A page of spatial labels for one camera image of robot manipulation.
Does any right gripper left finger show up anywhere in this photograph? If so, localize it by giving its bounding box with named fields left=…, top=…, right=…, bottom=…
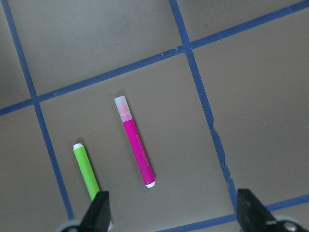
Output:
left=79, top=191, right=112, bottom=232

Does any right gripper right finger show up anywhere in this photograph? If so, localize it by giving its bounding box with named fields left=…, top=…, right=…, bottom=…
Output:
left=237, top=188, right=308, bottom=232

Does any pink highlighter pen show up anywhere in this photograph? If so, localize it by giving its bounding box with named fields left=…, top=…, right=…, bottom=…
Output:
left=114, top=96, right=155, bottom=189

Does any green highlighter pen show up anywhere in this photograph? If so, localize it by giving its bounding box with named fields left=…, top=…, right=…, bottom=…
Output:
left=73, top=143, right=99, bottom=201

